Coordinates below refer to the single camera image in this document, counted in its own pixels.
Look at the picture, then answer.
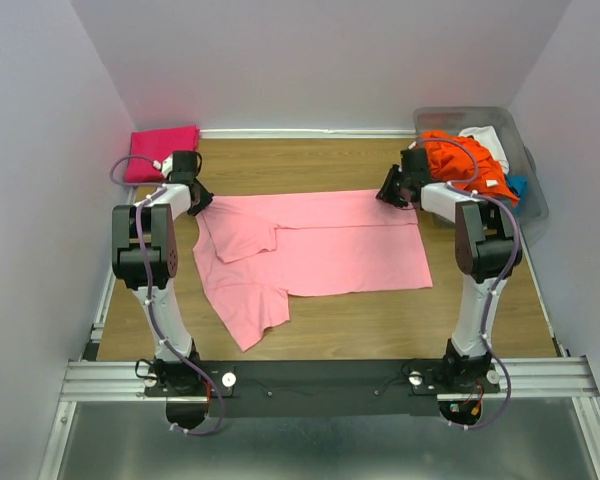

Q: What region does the light pink t-shirt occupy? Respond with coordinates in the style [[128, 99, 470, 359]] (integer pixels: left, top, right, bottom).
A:
[[193, 190, 433, 351]]

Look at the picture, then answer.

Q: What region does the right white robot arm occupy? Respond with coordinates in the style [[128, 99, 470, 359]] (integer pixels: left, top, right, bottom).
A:
[[376, 147, 522, 393]]

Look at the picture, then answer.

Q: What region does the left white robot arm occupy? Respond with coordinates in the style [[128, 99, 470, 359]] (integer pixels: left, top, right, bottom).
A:
[[109, 150, 217, 396]]

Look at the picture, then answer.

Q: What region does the orange t-shirt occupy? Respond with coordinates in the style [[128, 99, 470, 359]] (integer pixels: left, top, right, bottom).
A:
[[420, 130, 518, 206]]

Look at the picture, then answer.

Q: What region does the folded magenta t-shirt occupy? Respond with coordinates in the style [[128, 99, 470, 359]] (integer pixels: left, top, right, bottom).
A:
[[123, 125, 200, 184]]

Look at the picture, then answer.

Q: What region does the white t-shirt in bin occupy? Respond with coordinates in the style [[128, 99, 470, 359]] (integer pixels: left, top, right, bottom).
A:
[[459, 125, 510, 175]]

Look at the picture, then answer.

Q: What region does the blue t-shirt in bin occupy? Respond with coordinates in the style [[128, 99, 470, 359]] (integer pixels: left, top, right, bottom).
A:
[[505, 175, 528, 214]]

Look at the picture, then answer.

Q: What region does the clear plastic bin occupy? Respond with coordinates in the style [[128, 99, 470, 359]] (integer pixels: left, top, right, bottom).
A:
[[414, 107, 549, 246]]

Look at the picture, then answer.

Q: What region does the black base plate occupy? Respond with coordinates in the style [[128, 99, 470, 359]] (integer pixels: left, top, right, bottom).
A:
[[135, 359, 502, 431]]

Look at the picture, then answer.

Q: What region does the aluminium rail frame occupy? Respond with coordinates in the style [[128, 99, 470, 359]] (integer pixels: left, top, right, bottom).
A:
[[40, 356, 600, 479]]

